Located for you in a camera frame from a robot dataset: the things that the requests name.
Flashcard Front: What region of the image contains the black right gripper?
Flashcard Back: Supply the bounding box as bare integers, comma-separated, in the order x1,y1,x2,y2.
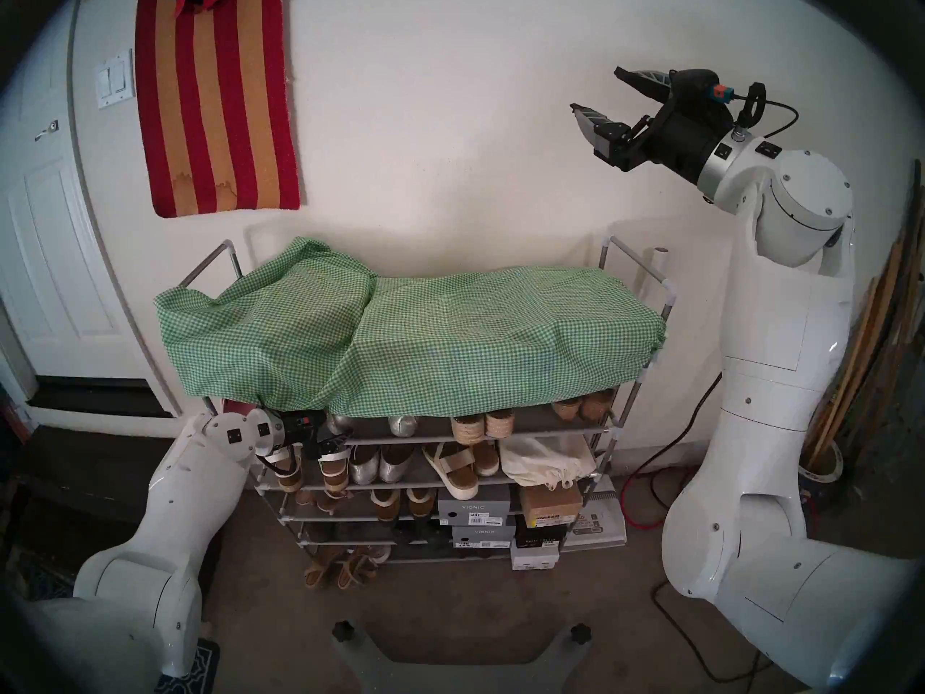
569,66,735,187

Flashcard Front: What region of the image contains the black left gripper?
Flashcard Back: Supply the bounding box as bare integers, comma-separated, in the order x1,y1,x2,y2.
279,408,328,461

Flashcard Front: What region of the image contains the silver metallic flat shoe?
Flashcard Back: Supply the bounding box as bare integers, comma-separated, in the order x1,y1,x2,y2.
379,445,416,484
349,445,382,486

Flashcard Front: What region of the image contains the grey metal shoe rack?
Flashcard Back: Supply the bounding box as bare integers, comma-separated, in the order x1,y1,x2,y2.
177,236,680,567

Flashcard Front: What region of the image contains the black ankle boot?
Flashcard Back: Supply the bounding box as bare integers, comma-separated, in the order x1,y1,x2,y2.
394,520,452,552

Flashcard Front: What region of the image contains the light grey Vionic shoebox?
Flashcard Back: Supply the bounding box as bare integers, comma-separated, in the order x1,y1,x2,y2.
437,483,511,527

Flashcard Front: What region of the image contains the green gingham cloth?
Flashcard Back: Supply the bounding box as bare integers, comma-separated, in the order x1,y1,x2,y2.
153,237,667,419

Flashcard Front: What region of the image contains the dark grey Vionic shoebox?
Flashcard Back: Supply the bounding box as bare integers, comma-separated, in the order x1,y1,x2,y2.
452,524,517,551

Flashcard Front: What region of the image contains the brown cardboard shoebox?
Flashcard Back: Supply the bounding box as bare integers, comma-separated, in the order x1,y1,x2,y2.
519,483,583,528

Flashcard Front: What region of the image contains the black shoebox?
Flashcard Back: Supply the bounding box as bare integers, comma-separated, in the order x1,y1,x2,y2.
515,519,569,549

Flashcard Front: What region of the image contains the navy patterned rug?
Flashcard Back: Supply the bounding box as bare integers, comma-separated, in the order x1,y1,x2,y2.
155,638,221,694

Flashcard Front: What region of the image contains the white shoebox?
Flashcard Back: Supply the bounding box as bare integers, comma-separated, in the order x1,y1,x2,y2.
510,541,561,572

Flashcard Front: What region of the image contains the white panel door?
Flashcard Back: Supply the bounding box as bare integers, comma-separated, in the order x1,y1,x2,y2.
0,0,156,382

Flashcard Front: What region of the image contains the white flat carton with label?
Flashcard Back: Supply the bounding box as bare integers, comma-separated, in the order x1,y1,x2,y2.
565,476,628,552

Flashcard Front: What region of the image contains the tall dark wooden board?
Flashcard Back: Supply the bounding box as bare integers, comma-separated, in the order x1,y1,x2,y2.
864,158,925,455

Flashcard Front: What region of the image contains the light wooden slat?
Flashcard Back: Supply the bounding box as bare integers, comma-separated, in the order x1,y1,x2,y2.
808,275,879,460

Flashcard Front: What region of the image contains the dark pot with white rim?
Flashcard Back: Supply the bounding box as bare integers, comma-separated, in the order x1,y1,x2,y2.
799,440,846,516

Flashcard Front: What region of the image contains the white strap cork sandal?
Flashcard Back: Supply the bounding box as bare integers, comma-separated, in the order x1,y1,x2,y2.
318,447,353,494
262,447,304,494

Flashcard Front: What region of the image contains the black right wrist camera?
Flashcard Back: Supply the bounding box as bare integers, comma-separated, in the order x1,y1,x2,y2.
668,68,734,119

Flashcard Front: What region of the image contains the tan strappy heeled sandal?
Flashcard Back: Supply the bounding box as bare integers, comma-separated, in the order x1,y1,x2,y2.
295,487,355,516

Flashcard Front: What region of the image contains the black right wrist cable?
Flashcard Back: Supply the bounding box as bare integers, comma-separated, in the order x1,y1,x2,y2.
733,82,800,140

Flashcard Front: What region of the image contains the tan strappy floor sandal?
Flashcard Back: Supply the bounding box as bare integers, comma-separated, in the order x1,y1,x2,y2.
337,547,377,591
304,548,335,591

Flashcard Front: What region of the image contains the grey robot base frame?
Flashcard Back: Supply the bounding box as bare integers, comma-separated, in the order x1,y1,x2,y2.
331,622,592,694

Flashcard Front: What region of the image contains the cream drawstring cloth bag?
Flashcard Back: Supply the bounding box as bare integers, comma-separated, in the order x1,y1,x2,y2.
499,434,597,491

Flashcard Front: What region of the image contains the red orange striped wall hanging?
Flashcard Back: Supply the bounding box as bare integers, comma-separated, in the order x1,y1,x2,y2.
134,0,301,219

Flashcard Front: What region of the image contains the white double light switch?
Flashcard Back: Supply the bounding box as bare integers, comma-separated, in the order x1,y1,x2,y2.
95,49,137,110

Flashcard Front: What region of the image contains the black floor cable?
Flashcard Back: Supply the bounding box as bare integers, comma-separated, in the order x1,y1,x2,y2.
653,581,770,685

